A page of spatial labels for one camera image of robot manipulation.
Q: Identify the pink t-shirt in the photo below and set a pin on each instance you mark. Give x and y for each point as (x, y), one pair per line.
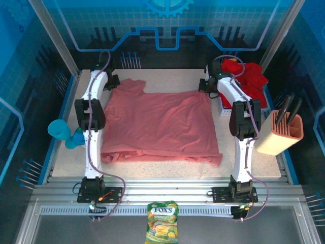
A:
(157, 122)

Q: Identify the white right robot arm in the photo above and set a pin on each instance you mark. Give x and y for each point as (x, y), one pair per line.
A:
(243, 157)

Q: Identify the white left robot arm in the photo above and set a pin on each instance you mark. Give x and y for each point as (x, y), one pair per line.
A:
(92, 147)

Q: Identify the white perforated plastic basket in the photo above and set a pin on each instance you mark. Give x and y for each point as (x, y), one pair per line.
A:
(227, 111)

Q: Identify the yellow garment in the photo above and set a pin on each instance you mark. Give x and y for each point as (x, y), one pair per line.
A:
(232, 60)

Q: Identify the red t-shirt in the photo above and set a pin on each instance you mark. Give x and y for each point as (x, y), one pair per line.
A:
(254, 76)

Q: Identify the teal plastic cup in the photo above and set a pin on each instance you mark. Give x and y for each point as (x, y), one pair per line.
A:
(58, 129)

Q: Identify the beige and pink knife block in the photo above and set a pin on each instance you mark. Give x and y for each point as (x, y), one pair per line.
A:
(276, 137)

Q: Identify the green candy bag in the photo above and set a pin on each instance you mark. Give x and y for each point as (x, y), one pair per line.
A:
(162, 221)

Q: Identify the aluminium frame post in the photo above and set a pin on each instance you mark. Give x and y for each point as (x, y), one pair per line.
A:
(276, 33)
(56, 38)

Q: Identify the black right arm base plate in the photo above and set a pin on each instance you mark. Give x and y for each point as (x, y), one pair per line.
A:
(221, 194)

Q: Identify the aluminium frame rail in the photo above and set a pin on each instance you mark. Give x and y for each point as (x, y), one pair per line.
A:
(165, 190)

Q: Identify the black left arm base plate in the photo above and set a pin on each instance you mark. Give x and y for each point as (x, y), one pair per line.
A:
(113, 194)

